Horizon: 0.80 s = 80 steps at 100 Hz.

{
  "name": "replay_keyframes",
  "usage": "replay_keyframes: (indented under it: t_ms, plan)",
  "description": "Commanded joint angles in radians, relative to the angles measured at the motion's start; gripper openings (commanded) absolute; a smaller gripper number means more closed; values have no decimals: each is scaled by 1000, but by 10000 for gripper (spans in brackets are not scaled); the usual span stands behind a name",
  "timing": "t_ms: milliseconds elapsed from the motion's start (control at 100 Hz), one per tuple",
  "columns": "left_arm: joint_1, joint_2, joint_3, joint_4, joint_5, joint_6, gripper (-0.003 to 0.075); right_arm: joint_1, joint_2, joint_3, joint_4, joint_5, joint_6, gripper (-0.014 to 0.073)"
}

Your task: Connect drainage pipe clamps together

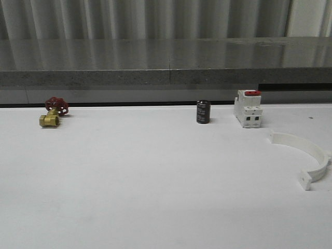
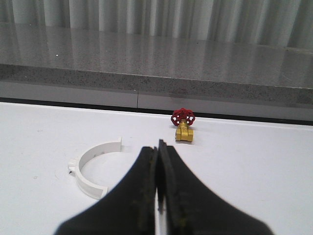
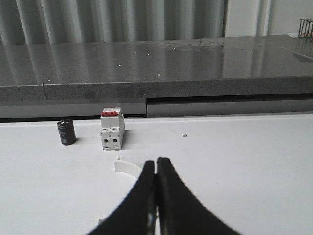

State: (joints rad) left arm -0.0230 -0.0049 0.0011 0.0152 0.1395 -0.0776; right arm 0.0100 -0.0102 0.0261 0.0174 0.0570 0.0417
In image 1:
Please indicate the white half pipe clamp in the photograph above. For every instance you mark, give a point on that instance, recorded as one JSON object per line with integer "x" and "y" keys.
{"x": 305, "y": 177}

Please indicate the black cylindrical capacitor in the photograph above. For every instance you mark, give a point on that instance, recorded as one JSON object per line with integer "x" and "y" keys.
{"x": 203, "y": 111}

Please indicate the grey stone counter ledge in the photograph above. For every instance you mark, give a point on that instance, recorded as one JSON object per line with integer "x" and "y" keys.
{"x": 266, "y": 63}

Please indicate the brass valve red handwheel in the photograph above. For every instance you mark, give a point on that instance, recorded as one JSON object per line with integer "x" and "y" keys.
{"x": 56, "y": 107}

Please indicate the white circuit breaker red switch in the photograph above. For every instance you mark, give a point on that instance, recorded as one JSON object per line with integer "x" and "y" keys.
{"x": 247, "y": 108}

